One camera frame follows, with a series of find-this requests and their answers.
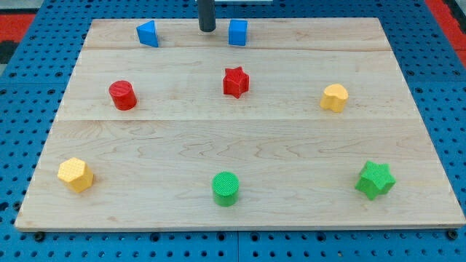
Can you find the blue cube block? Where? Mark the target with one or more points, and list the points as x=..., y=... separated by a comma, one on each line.
x=237, y=32

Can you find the red star block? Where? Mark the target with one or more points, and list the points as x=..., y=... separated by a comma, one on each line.
x=235, y=82

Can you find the yellow heart block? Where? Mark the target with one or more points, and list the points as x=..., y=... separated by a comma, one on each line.
x=334, y=98

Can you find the green cylinder block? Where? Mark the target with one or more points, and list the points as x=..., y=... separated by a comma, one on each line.
x=225, y=186

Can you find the yellow hexagon block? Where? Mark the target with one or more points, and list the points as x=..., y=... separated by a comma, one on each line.
x=75, y=175

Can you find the light wooden board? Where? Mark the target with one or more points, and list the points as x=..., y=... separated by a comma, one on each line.
x=297, y=163

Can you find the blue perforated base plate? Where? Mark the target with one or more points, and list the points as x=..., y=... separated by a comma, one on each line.
x=35, y=79

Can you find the blue triangle block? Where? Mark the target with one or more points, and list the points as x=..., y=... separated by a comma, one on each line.
x=147, y=34

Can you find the red cylinder block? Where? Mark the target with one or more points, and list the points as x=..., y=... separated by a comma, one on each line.
x=123, y=95

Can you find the green star block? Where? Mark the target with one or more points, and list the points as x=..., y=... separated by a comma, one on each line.
x=375, y=179

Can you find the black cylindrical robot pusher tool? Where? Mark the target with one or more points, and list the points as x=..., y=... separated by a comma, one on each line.
x=206, y=15

